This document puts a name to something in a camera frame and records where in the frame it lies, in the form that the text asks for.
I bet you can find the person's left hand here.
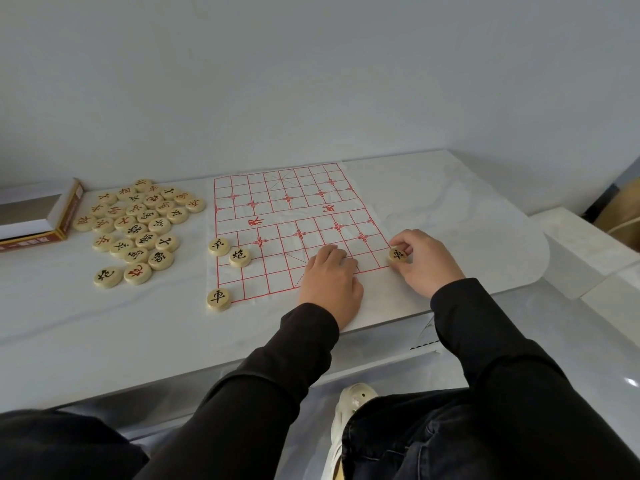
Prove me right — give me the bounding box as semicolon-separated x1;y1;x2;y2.
298;243;365;331

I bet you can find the person's right hand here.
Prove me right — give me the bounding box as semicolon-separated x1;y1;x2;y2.
389;228;467;299

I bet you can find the red grid xiangqi board sheet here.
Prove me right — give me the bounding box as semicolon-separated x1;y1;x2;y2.
205;161;401;308

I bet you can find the pile of wooden xiangqi pieces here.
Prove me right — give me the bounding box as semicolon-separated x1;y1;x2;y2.
72;178;207;289

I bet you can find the person's right forearm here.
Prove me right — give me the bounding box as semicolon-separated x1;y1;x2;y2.
429;278;640;480

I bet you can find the person's left forearm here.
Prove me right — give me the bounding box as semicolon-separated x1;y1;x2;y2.
135;302;341;480

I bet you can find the person's white perforated shoe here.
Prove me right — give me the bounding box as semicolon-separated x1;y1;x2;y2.
319;383;380;480

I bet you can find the grey desk drawer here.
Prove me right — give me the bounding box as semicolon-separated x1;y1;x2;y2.
119;339;441;441

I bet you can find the white marble ledge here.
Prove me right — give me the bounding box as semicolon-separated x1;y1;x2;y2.
529;207;640;345

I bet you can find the brown cardboard panel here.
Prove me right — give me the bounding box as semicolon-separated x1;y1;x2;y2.
582;174;640;253

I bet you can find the white cardboard box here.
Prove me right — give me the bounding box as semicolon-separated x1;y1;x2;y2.
0;178;85;253

